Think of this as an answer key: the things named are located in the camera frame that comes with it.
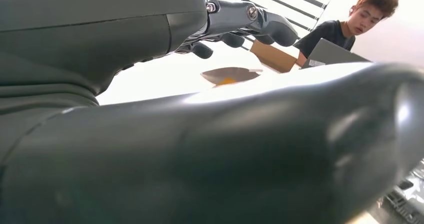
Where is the steel workbench table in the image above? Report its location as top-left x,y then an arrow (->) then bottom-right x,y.
96,41 -> 301,105

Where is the cardboard box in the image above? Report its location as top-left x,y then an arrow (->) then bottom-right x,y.
249,40 -> 299,74

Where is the grey laptop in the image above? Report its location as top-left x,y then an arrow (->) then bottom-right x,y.
300,38 -> 373,70

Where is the person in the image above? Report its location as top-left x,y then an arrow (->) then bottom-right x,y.
293,0 -> 400,68

